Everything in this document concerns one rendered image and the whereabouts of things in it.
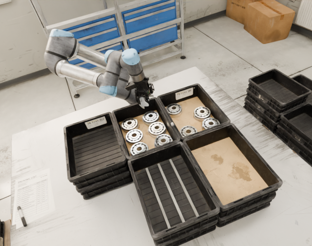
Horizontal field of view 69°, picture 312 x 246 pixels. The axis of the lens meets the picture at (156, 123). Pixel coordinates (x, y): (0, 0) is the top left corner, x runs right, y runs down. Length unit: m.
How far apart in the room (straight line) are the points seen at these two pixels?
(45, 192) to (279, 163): 1.36
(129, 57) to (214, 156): 0.67
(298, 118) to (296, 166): 0.81
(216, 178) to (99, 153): 0.67
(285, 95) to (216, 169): 1.22
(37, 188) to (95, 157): 0.41
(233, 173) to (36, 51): 3.35
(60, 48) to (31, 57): 2.60
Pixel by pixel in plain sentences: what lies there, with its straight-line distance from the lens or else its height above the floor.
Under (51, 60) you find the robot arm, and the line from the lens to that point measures 1.38.
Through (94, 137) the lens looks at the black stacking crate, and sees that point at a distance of 1.47.
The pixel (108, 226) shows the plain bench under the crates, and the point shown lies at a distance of 1.30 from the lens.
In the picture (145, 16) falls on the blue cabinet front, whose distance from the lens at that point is 3.11.
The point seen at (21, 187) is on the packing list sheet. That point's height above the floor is 0.70.
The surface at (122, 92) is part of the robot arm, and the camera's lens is 1.55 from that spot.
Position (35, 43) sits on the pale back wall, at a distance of 3.89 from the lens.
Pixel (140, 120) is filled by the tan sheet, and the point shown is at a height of 0.83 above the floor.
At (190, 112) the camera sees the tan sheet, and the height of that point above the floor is 0.83.
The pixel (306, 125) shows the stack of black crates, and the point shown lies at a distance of 2.21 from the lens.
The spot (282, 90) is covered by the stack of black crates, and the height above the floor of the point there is 0.49.
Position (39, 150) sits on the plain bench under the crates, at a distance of 1.78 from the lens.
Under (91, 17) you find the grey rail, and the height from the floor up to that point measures 0.92.
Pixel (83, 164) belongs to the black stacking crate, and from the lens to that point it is 1.37.
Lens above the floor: 1.86
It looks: 46 degrees down
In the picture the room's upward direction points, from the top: 10 degrees counter-clockwise
